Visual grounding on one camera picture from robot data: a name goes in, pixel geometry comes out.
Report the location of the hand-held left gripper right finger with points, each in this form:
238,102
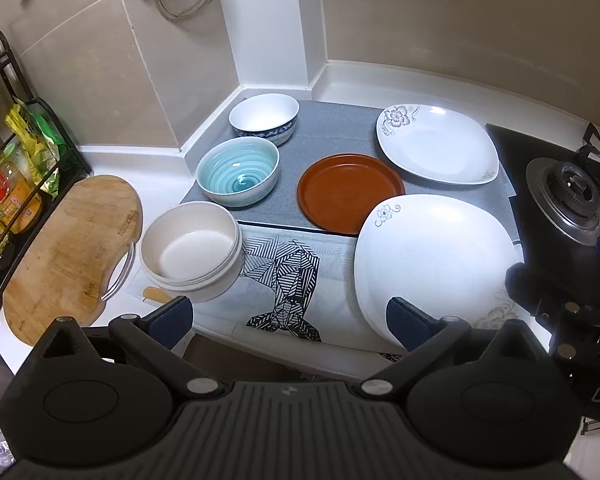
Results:
406,322

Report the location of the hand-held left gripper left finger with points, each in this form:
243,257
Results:
172,319

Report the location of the cream round bowl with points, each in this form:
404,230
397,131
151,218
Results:
190,255

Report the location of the teal swirl bowl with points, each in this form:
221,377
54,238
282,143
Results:
237,170

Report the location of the white bowl with blue pattern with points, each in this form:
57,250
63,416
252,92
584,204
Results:
263,114

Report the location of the small wooden spatula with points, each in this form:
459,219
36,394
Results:
155,294

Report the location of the metal gas burner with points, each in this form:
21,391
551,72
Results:
567,200

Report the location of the large white floral square plate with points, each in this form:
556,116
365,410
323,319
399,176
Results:
430,260

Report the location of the black pan support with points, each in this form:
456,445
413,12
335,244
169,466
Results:
597,147

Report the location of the white geometric print cloth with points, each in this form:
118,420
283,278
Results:
285,280

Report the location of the wooden cutting board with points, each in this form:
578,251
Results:
70,255

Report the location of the brown round plate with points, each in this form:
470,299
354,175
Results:
350,192

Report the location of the small white floral square plate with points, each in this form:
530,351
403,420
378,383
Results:
437,145

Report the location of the yellow oil bottle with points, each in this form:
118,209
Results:
22,205

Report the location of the grey mat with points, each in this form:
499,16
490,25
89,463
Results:
330,130

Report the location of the green snack packet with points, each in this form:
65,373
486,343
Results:
50,150

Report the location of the yellow snack packet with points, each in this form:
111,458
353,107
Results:
22,130

